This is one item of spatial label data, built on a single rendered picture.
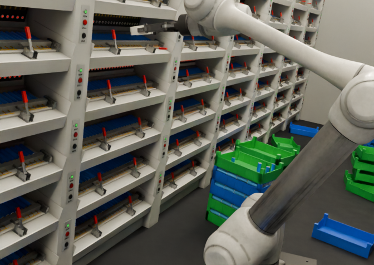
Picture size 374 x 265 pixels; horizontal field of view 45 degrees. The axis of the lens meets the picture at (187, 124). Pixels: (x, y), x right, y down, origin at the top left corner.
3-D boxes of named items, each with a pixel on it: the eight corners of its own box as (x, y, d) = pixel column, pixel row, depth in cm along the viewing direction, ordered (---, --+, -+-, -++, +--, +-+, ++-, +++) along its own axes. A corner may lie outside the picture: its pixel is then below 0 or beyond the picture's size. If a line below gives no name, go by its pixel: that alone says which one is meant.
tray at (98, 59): (168, 62, 210) (176, 43, 207) (85, 69, 156) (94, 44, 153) (134, 43, 216) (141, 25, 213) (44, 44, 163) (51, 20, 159)
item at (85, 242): (148, 212, 229) (158, 190, 224) (69, 265, 175) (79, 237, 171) (117, 191, 235) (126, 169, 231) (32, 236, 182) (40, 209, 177)
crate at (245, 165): (281, 177, 238) (284, 163, 236) (260, 184, 223) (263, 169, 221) (235, 159, 257) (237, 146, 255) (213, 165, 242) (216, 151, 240)
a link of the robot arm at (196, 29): (212, 35, 158) (197, 37, 160) (211, 9, 157) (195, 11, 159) (202, 35, 150) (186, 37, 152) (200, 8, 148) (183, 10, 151)
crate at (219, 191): (275, 205, 242) (278, 191, 240) (255, 214, 227) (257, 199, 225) (231, 185, 261) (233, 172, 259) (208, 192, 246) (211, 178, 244)
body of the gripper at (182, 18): (187, 35, 152) (163, 37, 157) (197, 35, 160) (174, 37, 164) (185, 12, 151) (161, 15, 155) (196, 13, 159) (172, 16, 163)
